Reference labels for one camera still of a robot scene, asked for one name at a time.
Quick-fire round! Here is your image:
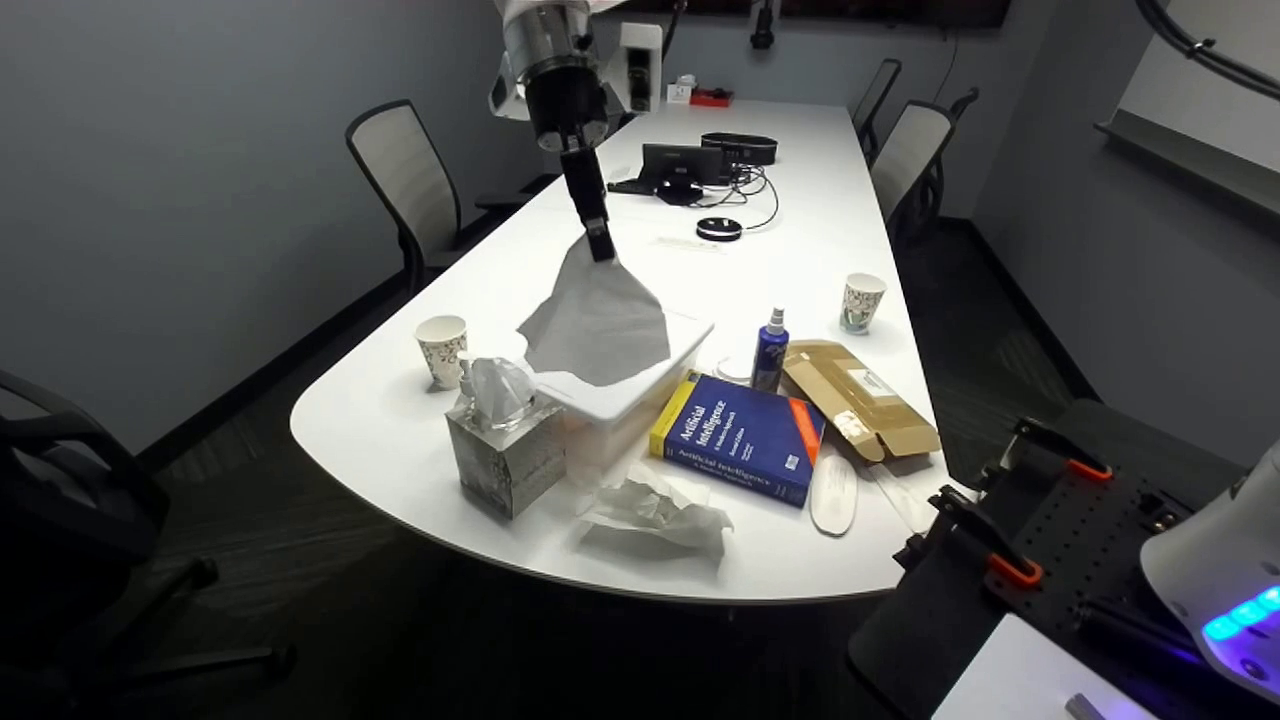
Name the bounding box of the white paper napkin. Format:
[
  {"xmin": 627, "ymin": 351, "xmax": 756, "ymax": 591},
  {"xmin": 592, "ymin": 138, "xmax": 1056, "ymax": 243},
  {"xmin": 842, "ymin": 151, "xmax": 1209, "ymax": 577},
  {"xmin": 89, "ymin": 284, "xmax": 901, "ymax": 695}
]
[{"xmin": 515, "ymin": 234, "xmax": 674, "ymax": 394}]

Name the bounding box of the grey patterned tissue box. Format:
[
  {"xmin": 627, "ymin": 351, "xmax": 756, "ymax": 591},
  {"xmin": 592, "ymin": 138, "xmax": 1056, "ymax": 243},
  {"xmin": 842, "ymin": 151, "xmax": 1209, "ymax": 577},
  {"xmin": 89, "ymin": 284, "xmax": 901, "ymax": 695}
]
[{"xmin": 445, "ymin": 394, "xmax": 571, "ymax": 530}]

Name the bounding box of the black orange clamp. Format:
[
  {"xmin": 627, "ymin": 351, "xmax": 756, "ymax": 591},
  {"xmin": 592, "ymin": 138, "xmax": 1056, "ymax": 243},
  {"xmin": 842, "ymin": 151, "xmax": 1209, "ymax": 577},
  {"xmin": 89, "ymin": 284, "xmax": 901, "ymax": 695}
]
[
  {"xmin": 926, "ymin": 479, "xmax": 1049, "ymax": 597},
  {"xmin": 996, "ymin": 418, "xmax": 1116, "ymax": 487}
]

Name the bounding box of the white base with blue light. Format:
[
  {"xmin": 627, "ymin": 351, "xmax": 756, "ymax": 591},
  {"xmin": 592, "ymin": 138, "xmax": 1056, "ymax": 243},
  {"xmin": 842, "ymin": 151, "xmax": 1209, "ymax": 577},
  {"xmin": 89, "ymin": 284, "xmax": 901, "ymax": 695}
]
[{"xmin": 1137, "ymin": 444, "xmax": 1280, "ymax": 705}]

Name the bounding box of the crumpled clear plastic bag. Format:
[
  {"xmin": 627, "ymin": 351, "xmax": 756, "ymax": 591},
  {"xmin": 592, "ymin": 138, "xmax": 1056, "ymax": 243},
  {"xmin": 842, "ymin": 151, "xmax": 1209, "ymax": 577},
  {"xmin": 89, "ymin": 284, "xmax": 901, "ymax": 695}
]
[{"xmin": 574, "ymin": 475, "xmax": 734, "ymax": 560}]

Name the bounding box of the crumpled white tissue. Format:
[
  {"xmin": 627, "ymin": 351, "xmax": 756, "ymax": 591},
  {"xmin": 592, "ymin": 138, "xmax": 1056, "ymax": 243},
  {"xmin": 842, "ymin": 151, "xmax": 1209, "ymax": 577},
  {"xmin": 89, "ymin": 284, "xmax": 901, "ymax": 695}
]
[{"xmin": 453, "ymin": 351, "xmax": 543, "ymax": 438}]

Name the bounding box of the blue spray bottle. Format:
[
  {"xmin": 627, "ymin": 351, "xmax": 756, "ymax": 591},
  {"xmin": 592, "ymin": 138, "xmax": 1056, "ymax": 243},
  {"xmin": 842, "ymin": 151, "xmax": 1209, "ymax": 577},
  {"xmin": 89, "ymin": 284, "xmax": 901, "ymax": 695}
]
[{"xmin": 749, "ymin": 305, "xmax": 792, "ymax": 402}]

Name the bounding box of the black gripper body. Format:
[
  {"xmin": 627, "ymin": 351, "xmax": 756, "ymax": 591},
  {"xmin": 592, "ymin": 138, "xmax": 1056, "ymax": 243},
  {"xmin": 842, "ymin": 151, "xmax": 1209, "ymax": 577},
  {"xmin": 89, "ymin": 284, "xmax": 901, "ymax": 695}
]
[{"xmin": 520, "ymin": 58, "xmax": 616, "ymax": 159}]

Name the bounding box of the blue artificial intelligence book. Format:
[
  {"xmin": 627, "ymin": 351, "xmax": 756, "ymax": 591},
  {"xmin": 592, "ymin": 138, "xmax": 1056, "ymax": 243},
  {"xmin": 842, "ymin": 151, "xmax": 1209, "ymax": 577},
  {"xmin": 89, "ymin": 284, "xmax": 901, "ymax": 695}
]
[{"xmin": 643, "ymin": 371, "xmax": 827, "ymax": 511}]

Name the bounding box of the black mounting platform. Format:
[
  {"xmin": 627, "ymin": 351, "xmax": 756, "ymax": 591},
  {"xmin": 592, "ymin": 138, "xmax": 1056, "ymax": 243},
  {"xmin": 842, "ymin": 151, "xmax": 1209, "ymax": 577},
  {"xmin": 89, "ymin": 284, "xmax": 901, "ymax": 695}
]
[{"xmin": 842, "ymin": 398, "xmax": 1280, "ymax": 720}]

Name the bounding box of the brown cardboard box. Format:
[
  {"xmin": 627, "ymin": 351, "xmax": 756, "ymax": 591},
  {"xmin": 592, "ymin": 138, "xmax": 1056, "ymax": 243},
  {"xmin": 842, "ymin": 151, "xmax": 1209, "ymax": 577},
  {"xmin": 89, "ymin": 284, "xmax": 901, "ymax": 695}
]
[{"xmin": 777, "ymin": 338, "xmax": 942, "ymax": 469}]

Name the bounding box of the black conference phone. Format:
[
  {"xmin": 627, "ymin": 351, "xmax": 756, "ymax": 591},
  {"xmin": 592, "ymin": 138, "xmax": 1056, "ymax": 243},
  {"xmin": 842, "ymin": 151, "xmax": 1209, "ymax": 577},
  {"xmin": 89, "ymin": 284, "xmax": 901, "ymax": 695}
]
[{"xmin": 639, "ymin": 138, "xmax": 713, "ymax": 208}]

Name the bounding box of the white computer mouse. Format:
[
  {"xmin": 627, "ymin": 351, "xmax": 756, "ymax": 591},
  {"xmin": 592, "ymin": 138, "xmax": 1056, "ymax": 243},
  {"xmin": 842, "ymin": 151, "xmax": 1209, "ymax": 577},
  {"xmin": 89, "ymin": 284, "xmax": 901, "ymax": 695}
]
[{"xmin": 806, "ymin": 444, "xmax": 864, "ymax": 543}]

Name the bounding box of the dark office swivel chair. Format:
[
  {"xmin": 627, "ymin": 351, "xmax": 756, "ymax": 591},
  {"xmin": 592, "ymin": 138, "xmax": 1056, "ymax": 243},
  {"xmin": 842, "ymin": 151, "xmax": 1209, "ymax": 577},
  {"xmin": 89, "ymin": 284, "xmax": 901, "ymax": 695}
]
[{"xmin": 0, "ymin": 367, "xmax": 301, "ymax": 713}]

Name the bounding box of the black flat device box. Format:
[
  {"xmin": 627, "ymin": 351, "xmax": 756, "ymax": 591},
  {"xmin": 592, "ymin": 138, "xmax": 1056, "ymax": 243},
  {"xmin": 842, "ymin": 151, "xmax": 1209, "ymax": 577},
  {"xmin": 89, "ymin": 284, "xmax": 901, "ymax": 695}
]
[{"xmin": 694, "ymin": 127, "xmax": 779, "ymax": 174}]

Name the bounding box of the patterned paper cup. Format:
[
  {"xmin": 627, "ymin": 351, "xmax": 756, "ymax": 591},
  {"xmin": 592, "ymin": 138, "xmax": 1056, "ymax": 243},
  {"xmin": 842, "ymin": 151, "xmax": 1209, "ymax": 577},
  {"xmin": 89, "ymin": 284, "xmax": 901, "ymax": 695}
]
[
  {"xmin": 413, "ymin": 314, "xmax": 471, "ymax": 398},
  {"xmin": 841, "ymin": 267, "xmax": 888, "ymax": 338}
]

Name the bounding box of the black hanging robot cable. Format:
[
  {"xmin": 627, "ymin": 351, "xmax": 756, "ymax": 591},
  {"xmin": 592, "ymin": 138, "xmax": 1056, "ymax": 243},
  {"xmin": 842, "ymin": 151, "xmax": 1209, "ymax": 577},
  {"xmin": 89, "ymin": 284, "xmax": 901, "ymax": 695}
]
[{"xmin": 1133, "ymin": 0, "xmax": 1280, "ymax": 105}]

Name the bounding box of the white flat sheet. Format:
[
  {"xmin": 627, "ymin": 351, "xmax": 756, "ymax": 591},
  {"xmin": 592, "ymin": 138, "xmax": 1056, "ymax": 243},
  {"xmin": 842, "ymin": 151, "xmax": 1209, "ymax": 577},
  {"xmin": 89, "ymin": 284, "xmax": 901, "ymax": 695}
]
[{"xmin": 931, "ymin": 613, "xmax": 1155, "ymax": 720}]

